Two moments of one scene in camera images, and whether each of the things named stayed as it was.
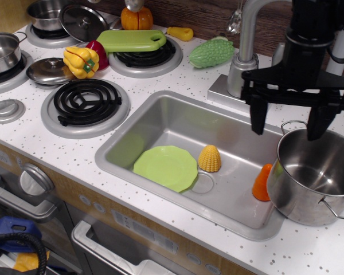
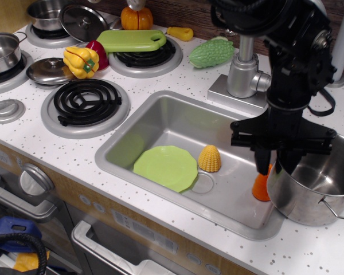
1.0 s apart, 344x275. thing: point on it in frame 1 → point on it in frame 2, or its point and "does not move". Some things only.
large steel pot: [309, 181] does not move
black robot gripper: [303, 79] → [283, 128]
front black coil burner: [85, 109] does not move
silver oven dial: [34, 181] does not move
